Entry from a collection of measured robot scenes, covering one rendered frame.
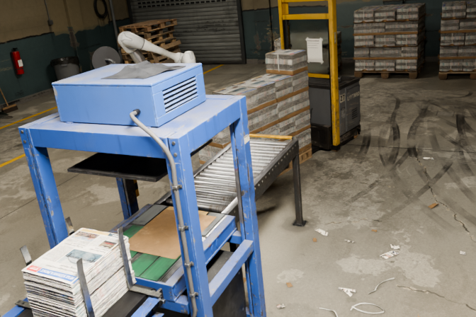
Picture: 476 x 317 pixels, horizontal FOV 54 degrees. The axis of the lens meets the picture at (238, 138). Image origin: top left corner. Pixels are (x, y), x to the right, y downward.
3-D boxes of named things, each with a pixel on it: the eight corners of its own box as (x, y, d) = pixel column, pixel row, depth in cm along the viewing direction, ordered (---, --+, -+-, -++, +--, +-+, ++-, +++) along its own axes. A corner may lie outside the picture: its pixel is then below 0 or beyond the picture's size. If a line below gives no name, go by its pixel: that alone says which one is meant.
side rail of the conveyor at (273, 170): (293, 151, 402) (292, 138, 398) (299, 151, 399) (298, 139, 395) (222, 230, 289) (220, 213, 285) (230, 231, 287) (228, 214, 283)
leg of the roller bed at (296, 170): (297, 221, 424) (292, 151, 402) (303, 221, 422) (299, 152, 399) (295, 224, 419) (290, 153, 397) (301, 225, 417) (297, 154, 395)
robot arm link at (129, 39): (145, 37, 392) (140, 35, 404) (125, 29, 383) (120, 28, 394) (141, 52, 393) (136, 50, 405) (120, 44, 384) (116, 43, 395)
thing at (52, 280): (91, 270, 240) (81, 226, 232) (138, 281, 227) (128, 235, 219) (32, 320, 209) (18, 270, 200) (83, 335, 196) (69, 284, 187)
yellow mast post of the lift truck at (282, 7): (286, 136, 615) (277, -3, 557) (290, 134, 621) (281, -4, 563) (292, 137, 608) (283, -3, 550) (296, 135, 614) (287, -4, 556)
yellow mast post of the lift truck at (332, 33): (329, 144, 571) (324, -5, 513) (333, 142, 577) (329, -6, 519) (336, 146, 565) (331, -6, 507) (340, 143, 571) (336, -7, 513)
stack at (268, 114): (203, 196, 491) (193, 121, 464) (273, 158, 570) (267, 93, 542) (229, 205, 466) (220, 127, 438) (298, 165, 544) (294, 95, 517)
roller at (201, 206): (168, 203, 316) (167, 197, 314) (230, 212, 295) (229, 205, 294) (164, 206, 312) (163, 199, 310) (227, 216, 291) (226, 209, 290)
